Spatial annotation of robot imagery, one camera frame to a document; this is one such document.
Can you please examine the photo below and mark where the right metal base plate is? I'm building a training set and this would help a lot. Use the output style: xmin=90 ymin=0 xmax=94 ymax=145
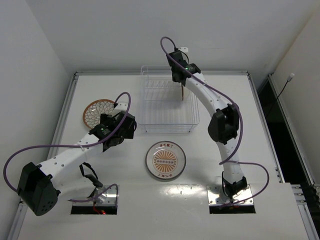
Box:
xmin=206 ymin=185 xmax=254 ymax=207

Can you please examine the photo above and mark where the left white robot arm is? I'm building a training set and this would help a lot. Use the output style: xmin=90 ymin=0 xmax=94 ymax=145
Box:
xmin=17 ymin=111 xmax=137 ymax=216

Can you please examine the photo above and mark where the metal base plate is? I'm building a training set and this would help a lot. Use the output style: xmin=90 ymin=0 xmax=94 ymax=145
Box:
xmin=69 ymin=183 xmax=119 ymax=207
xmin=206 ymin=185 xmax=254 ymax=207

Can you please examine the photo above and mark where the brown floral plate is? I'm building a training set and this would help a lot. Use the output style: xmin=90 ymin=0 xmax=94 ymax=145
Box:
xmin=82 ymin=99 xmax=114 ymax=129
xmin=181 ymin=84 xmax=191 ymax=102

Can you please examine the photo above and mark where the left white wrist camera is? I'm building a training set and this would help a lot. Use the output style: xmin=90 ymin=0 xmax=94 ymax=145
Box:
xmin=112 ymin=102 xmax=129 ymax=116

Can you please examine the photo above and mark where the black wall cable white plug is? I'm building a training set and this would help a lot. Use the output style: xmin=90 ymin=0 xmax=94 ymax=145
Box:
xmin=276 ymin=73 xmax=295 ymax=101

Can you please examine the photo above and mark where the grey rimmed sunburst plate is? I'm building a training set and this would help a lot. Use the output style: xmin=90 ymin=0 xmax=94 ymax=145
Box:
xmin=145 ymin=141 xmax=187 ymax=181

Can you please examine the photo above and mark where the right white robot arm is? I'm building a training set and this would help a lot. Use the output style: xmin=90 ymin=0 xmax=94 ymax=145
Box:
xmin=167 ymin=48 xmax=248 ymax=199

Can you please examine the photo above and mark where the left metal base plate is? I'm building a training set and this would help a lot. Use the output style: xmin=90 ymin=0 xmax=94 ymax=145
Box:
xmin=69 ymin=183 xmax=119 ymax=207

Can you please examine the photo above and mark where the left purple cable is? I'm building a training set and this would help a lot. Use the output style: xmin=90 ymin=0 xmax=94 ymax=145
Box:
xmin=2 ymin=91 xmax=132 ymax=203

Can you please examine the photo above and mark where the white wire dish rack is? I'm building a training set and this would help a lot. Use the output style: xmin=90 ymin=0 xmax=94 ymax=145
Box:
xmin=137 ymin=65 xmax=200 ymax=134

